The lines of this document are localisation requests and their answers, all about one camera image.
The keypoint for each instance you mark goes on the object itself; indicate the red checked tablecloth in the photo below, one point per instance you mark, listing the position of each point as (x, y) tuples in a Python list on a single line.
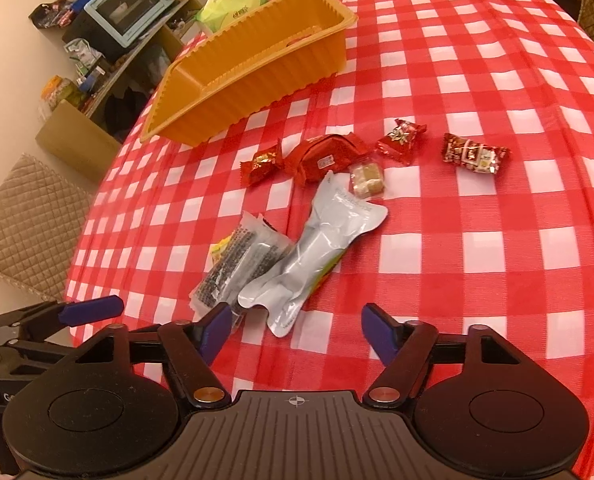
[(477, 260)]

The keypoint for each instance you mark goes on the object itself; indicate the light blue toaster oven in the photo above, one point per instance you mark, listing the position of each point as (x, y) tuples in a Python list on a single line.
[(127, 5)]

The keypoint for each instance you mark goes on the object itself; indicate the clear snack jar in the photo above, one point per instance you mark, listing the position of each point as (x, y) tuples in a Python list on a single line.
[(59, 92)]

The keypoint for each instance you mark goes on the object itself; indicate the yellow green candy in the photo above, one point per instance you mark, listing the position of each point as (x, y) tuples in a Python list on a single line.
[(221, 249)]

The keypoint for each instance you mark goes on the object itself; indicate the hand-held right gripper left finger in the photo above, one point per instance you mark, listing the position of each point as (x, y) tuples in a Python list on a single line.
[(216, 332)]

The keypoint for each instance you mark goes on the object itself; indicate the small red gold candy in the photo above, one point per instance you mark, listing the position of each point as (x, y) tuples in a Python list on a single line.
[(262, 162)]

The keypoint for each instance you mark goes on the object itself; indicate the silver foil snack packet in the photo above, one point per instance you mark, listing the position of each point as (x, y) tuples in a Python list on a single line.
[(312, 255)]

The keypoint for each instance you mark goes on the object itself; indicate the black appliance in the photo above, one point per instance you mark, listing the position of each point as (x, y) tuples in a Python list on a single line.
[(89, 37)]

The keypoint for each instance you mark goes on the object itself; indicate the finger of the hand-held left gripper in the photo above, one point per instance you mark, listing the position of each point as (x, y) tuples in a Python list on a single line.
[(92, 310)]

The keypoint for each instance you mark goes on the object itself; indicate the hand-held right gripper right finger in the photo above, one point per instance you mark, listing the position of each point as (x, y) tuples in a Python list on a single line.
[(378, 332)]

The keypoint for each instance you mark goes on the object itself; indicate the wooden shelf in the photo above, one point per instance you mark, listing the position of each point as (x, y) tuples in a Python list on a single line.
[(127, 67)]

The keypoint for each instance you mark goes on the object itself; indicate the clear beige candy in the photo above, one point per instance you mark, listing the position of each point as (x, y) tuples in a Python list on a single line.
[(367, 177)]

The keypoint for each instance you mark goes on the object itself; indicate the green tissue pack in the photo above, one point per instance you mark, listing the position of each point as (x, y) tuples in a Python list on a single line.
[(232, 7)]

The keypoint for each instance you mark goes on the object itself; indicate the large red snack packet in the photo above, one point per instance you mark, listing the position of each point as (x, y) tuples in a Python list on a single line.
[(322, 157)]

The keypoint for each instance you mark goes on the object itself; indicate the red black snack bag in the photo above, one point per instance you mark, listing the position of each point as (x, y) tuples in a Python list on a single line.
[(52, 12)]

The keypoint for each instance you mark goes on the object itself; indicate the cardboard box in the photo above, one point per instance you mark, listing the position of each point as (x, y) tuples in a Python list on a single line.
[(77, 145)]

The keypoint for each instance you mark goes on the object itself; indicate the black clear snack packet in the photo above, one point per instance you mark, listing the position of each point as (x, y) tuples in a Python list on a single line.
[(237, 265)]

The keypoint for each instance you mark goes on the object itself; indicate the red white candy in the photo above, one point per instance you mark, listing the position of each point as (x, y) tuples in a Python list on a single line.
[(472, 152)]

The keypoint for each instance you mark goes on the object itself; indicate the yellow plastic tray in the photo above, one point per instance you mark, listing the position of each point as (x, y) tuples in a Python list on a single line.
[(257, 85)]

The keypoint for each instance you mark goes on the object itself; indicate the quilted beige chair cushion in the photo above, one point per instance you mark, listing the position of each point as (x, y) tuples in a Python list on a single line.
[(32, 225)]

